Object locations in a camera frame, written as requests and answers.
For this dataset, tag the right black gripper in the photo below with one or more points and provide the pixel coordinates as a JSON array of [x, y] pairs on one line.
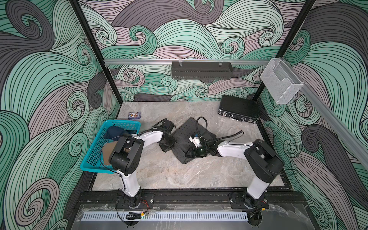
[[192, 153]]

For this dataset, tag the aluminium right rail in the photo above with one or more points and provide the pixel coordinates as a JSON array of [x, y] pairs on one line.
[[343, 105]]

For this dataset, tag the clear plastic wall bin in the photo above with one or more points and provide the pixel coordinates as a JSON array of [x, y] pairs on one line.
[[281, 81]]

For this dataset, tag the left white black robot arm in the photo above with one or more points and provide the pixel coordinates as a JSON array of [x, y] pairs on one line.
[[126, 154]]

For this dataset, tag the aluminium rail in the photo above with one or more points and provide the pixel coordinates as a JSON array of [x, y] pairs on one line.
[[343, 105], [181, 61]]

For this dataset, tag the small playing card box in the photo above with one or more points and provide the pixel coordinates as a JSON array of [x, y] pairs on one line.
[[134, 115]]

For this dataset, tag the blue denim skirt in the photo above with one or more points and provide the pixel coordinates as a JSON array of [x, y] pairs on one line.
[[115, 132]]

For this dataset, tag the black right corner post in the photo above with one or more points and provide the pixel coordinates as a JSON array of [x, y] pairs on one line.
[[296, 33]]

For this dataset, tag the black perforated wall shelf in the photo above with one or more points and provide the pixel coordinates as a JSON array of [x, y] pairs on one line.
[[206, 71]]

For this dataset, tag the black left corner post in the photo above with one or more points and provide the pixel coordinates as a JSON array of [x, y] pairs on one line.
[[89, 35]]

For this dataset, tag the white slotted cable duct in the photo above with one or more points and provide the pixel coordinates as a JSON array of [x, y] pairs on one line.
[[168, 216]]

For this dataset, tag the grey dotted skirt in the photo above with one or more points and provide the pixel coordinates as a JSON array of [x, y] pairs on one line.
[[182, 149]]

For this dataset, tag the aluminium back rail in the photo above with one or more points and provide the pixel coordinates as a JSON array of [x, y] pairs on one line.
[[181, 61]]

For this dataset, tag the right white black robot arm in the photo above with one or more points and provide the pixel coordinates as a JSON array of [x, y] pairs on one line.
[[263, 160]]

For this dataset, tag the teal plastic basket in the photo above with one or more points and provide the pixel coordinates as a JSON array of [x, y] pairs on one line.
[[93, 160]]

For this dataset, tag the black hard case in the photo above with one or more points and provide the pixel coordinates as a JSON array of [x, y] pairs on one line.
[[239, 109]]

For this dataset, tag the black corner post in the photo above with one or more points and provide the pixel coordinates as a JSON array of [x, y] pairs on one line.
[[296, 33], [89, 35]]

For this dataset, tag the tan brown skirt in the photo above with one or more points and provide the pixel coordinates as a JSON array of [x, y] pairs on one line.
[[107, 150]]

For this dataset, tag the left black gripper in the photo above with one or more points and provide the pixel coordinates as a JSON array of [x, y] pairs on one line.
[[164, 149]]

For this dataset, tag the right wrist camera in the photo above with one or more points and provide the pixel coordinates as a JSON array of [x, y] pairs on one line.
[[199, 140]]

